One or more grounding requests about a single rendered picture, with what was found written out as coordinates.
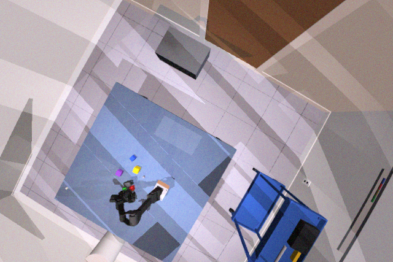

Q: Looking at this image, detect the yellow block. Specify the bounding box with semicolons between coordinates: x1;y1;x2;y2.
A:
133;166;141;174

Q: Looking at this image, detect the purple block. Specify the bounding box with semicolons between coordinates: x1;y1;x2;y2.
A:
116;169;123;177

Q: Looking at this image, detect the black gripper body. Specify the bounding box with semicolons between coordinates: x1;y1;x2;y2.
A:
122;181;135;203

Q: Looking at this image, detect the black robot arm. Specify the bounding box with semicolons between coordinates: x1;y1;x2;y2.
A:
110;185;164;226

